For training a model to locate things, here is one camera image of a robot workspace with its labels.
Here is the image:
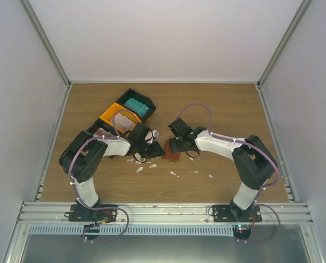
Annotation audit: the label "teal card stack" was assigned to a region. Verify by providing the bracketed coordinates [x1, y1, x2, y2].
[124, 98, 150, 117]

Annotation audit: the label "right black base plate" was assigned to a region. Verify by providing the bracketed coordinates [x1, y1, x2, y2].
[207, 204, 262, 223]

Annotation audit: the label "orange bin white cards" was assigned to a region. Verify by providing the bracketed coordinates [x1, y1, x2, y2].
[99, 102, 141, 133]

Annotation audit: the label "red white card stack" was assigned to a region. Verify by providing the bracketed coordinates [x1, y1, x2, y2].
[94, 128, 112, 136]

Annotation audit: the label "black bin teal cards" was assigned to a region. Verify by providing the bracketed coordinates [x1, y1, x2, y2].
[116, 88, 157, 123]

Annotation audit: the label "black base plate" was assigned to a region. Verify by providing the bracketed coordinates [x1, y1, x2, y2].
[207, 204, 262, 223]
[64, 204, 118, 224]

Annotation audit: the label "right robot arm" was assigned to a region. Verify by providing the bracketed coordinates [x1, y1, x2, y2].
[169, 118, 279, 222]

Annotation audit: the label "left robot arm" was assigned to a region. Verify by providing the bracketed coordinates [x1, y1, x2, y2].
[59, 123, 165, 221]

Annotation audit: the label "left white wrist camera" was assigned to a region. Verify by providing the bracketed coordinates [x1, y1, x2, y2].
[145, 129, 159, 144]

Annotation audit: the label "grey slotted cable duct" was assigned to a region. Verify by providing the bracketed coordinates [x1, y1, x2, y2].
[29, 224, 233, 237]

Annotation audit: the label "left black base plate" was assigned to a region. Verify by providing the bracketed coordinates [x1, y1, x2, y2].
[64, 204, 118, 224]

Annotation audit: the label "aluminium front rail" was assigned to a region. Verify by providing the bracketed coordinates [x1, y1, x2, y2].
[17, 202, 313, 225]

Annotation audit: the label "brown leather card holder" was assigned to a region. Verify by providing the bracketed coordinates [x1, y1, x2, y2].
[162, 140, 180, 163]

